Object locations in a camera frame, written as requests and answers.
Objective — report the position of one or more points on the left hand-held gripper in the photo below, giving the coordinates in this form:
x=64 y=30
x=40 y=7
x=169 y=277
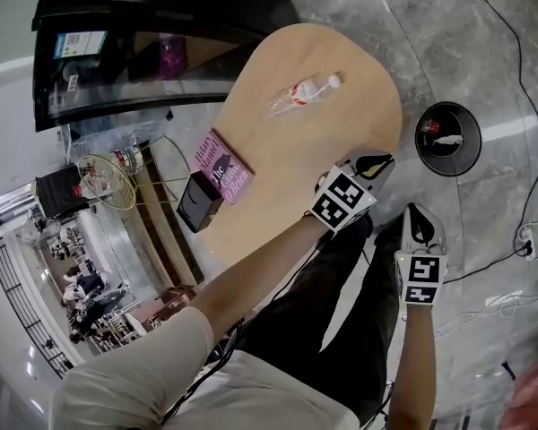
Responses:
x=341 y=200

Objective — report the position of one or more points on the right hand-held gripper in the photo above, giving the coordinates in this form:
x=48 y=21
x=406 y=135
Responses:
x=421 y=280

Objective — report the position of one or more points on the black wire waste bin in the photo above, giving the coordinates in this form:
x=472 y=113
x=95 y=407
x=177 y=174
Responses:
x=448 y=159

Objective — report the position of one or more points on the clear plastic bottle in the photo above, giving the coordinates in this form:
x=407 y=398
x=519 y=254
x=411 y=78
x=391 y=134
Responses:
x=302 y=94

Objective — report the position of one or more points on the person's left forearm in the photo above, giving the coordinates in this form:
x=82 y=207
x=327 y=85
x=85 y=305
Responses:
x=260 y=271

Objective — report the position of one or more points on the person's right forearm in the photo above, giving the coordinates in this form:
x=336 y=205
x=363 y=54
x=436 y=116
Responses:
x=412 y=365

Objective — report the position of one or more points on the wooden coffee table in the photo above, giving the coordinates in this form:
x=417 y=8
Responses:
x=305 y=150

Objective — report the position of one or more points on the person's right black shoe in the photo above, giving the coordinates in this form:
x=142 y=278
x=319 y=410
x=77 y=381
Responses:
x=387 y=234

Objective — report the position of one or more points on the person's black shoe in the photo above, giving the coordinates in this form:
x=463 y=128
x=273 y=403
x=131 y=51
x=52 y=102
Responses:
x=363 y=227
x=387 y=234

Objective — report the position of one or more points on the person's left black shoe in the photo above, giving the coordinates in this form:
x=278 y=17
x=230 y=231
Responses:
x=363 y=227

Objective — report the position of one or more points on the red crumpled packet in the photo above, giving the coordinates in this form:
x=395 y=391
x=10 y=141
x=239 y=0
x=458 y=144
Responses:
x=430 y=127

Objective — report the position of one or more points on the person's black trousers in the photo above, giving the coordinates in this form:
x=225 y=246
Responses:
x=341 y=307

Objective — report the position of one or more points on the pink book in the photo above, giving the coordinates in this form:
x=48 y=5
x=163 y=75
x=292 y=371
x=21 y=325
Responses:
x=224 y=168

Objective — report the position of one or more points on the black box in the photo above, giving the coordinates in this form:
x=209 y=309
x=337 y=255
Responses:
x=197 y=204

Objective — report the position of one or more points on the pink cloth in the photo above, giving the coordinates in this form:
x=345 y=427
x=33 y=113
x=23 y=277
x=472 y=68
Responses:
x=533 y=397

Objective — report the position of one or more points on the brown wooden bench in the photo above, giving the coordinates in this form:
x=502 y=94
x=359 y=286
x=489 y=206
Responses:
x=170 y=222

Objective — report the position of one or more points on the brown wooden cabinet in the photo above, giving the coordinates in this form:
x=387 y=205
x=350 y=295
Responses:
x=175 y=305

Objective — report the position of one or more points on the large clear water jug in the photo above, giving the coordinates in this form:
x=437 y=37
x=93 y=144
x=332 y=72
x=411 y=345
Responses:
x=127 y=161

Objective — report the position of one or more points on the clear plastic storage box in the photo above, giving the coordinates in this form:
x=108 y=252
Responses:
x=116 y=135

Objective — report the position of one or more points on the person's white shirt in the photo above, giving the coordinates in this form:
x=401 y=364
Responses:
x=139 y=374

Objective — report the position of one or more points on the black cabinet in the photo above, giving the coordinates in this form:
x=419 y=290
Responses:
x=60 y=191

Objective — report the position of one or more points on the black metal railing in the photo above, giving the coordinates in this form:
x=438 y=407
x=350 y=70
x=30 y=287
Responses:
x=27 y=312

